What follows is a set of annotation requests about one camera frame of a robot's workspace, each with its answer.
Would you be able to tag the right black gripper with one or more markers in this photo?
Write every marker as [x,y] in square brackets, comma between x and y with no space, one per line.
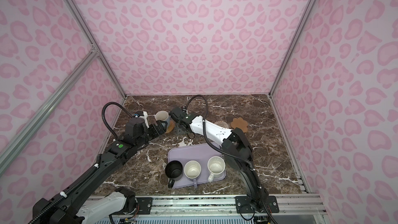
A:
[179,129]

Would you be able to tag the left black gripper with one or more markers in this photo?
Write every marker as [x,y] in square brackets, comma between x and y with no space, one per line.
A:
[162,129]

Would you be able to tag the round rattan wicker coaster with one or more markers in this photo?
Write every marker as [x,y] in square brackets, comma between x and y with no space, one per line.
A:
[170,127]

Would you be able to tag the light blue mug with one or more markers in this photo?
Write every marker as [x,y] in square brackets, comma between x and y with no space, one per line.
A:
[164,117]

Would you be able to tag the multicolour zigzag woven coaster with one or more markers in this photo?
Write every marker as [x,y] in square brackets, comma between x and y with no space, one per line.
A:
[222,124]

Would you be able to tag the white mug grey handle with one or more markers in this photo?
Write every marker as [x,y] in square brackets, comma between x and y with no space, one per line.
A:
[192,170]

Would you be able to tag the black mug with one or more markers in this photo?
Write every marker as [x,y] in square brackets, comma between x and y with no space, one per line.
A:
[174,172]

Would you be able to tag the cork flower-shaped coaster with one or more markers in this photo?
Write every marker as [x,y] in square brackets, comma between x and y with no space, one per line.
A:
[239,123]

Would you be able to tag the white cream mug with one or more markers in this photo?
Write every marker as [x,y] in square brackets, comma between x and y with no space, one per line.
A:
[216,166]

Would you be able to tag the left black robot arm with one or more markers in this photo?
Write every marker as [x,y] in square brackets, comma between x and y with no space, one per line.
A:
[63,208]

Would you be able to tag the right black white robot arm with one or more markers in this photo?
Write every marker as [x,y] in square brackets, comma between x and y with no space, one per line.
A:
[233,144]

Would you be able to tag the lavender rectangular tray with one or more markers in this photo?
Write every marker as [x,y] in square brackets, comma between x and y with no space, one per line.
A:
[200,153]

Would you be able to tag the left diagonal aluminium beam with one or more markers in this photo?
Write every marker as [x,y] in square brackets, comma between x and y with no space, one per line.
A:
[21,139]

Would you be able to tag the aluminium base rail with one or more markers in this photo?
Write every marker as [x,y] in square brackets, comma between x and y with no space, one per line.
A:
[203,209]

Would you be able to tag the left rear aluminium post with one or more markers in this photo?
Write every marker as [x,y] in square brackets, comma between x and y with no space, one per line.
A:
[84,27]

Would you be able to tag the aluminium corner frame post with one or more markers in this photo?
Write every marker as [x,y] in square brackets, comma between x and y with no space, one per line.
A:
[304,19]

